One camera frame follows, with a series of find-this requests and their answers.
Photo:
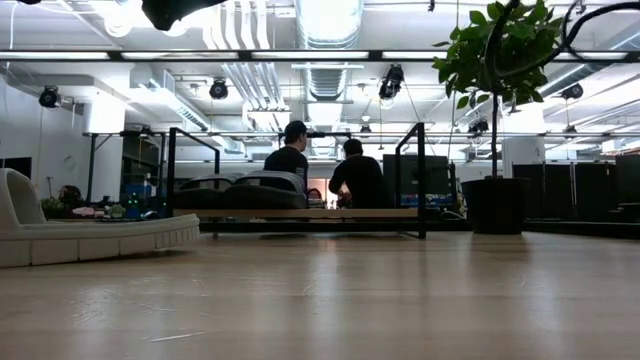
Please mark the dark grey rubber slide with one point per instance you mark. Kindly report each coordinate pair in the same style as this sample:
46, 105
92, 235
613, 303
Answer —
200, 197
265, 197

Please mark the white rubber slide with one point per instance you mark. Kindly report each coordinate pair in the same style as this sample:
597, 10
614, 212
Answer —
100, 240

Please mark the black ceiling speaker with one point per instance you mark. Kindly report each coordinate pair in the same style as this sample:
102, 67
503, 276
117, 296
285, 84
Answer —
218, 90
49, 97
572, 91

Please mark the person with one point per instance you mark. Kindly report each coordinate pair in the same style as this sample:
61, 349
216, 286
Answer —
287, 162
360, 180

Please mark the black ceiling spotlight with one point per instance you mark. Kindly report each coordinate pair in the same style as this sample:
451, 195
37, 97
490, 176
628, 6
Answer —
478, 126
391, 82

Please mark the black monitor back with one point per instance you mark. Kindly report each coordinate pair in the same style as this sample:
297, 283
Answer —
435, 180

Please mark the green potted plant black pot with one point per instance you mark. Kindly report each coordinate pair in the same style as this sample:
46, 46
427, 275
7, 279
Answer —
495, 205

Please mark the silver ceiling air duct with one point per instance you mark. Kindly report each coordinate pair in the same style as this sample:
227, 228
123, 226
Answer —
327, 30

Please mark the wooden shelf black metal frame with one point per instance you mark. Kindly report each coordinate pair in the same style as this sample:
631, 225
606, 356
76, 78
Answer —
300, 213

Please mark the black partition wall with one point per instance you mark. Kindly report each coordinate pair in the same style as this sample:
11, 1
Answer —
560, 190

